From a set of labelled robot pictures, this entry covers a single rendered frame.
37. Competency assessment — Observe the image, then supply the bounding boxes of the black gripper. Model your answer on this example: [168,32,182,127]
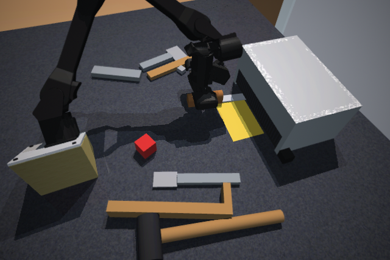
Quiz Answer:
[185,58,218,110]

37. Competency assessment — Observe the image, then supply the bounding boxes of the red cube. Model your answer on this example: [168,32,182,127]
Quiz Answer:
[135,133,157,159]

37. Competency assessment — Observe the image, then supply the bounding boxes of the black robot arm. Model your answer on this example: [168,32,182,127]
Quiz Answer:
[32,0,243,148]

